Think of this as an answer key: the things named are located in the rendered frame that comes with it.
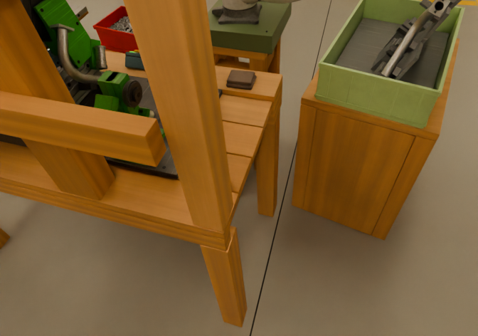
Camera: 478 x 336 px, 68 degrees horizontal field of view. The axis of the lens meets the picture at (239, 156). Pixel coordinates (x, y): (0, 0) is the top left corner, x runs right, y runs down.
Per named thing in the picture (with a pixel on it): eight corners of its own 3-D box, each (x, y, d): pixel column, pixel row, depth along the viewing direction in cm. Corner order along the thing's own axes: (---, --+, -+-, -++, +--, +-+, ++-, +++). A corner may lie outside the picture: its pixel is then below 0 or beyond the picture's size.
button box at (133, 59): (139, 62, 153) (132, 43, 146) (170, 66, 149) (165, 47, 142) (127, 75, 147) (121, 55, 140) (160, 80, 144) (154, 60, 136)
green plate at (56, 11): (81, 52, 126) (41, -6, 113) (98, 49, 123) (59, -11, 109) (61, 70, 119) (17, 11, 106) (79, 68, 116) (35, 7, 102)
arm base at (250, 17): (216, 6, 170) (215, -6, 166) (262, 6, 167) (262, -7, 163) (209, 24, 158) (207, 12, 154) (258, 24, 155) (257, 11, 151)
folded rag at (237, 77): (257, 77, 135) (256, 71, 133) (252, 90, 130) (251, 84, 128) (232, 75, 137) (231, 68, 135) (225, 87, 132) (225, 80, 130)
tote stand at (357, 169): (328, 128, 240) (348, 18, 180) (408, 152, 222) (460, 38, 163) (291, 205, 202) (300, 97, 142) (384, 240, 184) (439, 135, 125)
